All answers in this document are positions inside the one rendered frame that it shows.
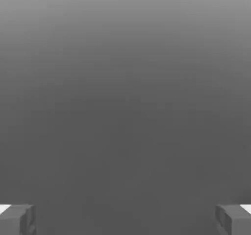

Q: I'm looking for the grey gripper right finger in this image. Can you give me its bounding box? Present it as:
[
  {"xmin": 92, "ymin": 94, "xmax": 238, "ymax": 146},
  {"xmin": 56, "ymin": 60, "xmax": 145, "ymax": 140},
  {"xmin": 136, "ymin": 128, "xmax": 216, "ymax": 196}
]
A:
[{"xmin": 214, "ymin": 204, "xmax": 251, "ymax": 235}]

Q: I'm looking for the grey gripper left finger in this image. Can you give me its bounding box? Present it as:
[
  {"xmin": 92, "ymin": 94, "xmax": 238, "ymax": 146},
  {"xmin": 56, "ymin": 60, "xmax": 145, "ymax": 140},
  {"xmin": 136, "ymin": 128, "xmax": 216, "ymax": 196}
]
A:
[{"xmin": 0, "ymin": 204, "xmax": 37, "ymax": 235}]

